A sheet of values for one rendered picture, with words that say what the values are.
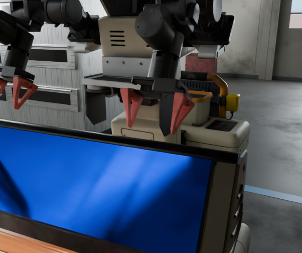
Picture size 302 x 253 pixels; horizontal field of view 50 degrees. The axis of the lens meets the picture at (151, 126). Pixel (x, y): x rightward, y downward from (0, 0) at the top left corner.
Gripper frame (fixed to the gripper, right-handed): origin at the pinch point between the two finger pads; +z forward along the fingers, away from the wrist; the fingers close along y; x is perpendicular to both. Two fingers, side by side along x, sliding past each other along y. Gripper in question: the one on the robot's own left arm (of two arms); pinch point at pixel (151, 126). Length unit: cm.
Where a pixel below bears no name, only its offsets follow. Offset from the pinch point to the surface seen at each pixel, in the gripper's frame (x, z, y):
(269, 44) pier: 685, -329, -86
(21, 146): -39.1, 8.4, 9.3
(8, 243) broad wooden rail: -4.6, 29.6, -24.5
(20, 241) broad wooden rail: -4.1, 28.5, -21.8
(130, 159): -38.5, 7.7, 18.3
